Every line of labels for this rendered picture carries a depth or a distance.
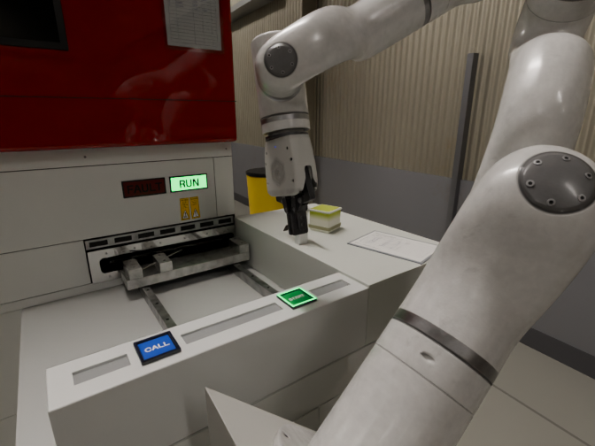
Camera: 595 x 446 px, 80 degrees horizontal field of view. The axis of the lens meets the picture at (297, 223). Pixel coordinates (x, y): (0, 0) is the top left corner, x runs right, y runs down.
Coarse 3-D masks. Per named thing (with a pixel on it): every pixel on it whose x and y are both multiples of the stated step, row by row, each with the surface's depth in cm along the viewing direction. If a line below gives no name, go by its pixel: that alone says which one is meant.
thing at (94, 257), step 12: (216, 228) 117; (228, 228) 120; (144, 240) 106; (156, 240) 107; (168, 240) 109; (180, 240) 111; (96, 252) 98; (108, 252) 100; (120, 252) 102; (192, 252) 115; (96, 264) 98; (144, 264) 106; (96, 276) 99; (108, 276) 101; (120, 276) 103
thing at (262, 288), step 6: (234, 264) 112; (234, 270) 112; (240, 270) 108; (246, 270) 108; (240, 276) 108; (246, 276) 105; (252, 276) 103; (246, 282) 105; (252, 282) 102; (258, 282) 100; (264, 282) 100; (258, 288) 100; (264, 288) 97; (270, 288) 96; (264, 294) 97; (270, 294) 94
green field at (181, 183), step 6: (174, 180) 107; (180, 180) 108; (186, 180) 109; (192, 180) 110; (198, 180) 111; (204, 180) 112; (174, 186) 107; (180, 186) 108; (186, 186) 109; (192, 186) 110; (198, 186) 111; (204, 186) 112
